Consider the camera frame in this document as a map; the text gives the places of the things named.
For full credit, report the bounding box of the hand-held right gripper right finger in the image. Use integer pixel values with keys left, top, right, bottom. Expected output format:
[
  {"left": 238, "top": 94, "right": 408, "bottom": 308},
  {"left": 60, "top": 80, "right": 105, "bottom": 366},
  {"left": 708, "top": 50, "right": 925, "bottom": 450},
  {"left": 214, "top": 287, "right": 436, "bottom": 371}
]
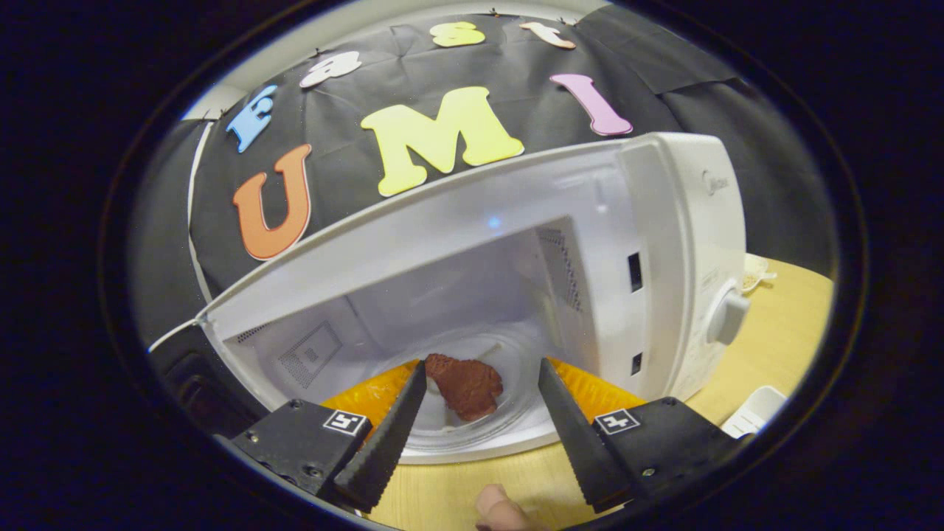
[{"left": 537, "top": 358, "right": 746, "bottom": 515}]

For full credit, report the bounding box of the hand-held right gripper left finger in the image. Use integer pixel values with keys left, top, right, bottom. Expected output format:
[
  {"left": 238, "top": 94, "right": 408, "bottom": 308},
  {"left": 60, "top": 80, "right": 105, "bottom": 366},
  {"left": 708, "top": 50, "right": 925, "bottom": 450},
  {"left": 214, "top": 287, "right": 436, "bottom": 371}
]
[{"left": 230, "top": 359, "right": 428, "bottom": 515}]

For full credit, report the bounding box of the red meat piece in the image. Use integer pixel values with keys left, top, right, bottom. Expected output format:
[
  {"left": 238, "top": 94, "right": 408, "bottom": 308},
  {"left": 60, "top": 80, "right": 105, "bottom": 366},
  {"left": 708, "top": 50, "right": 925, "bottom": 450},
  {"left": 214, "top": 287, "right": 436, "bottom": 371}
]
[{"left": 424, "top": 353, "right": 504, "bottom": 423}]

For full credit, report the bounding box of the white microwave oven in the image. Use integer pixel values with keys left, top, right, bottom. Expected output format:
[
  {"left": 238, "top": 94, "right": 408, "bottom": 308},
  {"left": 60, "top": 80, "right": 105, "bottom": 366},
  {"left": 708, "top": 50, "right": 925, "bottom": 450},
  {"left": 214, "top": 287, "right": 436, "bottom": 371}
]
[{"left": 147, "top": 132, "right": 749, "bottom": 465}]

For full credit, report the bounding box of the white divided food tray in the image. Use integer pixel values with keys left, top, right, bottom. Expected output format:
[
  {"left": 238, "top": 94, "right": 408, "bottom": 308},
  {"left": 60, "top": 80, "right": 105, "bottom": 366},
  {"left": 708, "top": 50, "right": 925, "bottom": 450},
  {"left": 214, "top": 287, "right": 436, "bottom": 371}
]
[{"left": 740, "top": 253, "right": 777, "bottom": 294}]

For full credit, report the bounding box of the glass turntable plate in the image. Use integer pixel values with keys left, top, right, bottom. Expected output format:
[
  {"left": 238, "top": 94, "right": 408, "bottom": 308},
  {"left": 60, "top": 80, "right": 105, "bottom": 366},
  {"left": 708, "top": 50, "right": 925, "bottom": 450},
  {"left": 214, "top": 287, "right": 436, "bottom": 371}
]
[{"left": 402, "top": 332, "right": 561, "bottom": 454}]

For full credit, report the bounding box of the white rectangular tray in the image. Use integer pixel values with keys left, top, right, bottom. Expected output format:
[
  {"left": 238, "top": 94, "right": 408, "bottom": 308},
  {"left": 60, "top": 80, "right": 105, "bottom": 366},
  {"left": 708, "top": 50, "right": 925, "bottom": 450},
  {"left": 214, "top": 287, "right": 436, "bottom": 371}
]
[{"left": 721, "top": 385, "right": 788, "bottom": 440}]

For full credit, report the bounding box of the black backdrop cloth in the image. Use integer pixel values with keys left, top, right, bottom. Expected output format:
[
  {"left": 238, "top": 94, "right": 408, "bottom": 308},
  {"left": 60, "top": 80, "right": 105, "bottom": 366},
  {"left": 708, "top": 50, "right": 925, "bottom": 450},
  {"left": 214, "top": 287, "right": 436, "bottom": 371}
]
[{"left": 133, "top": 6, "right": 838, "bottom": 347}]

